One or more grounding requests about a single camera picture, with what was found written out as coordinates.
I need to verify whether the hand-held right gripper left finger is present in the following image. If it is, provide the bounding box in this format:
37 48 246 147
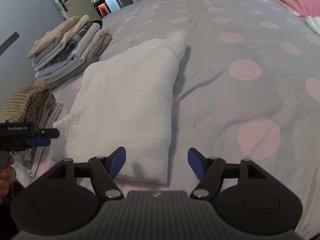
46 147 126 201

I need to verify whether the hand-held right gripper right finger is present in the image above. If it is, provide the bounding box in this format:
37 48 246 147
187 148 269 200

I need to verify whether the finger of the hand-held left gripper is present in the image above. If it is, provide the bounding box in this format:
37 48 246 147
35 128 60 139
25 138 51 148

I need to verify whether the white textured garment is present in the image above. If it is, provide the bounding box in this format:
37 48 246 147
51 32 187 187

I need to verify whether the stack of folded clothes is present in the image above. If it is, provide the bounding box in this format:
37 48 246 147
27 15 113 90

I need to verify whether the person's left hand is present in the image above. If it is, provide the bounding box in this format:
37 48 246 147
0 156 15 195

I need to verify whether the pile of pale folded linens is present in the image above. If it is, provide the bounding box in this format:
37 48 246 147
11 101 64 178

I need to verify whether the bed with polka dot sheet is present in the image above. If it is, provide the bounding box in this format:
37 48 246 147
0 0 320 230

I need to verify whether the white crumpled cloth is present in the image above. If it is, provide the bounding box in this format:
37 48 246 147
305 16 320 35

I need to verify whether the grey metal wall strip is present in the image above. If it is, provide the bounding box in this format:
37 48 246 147
0 31 20 55

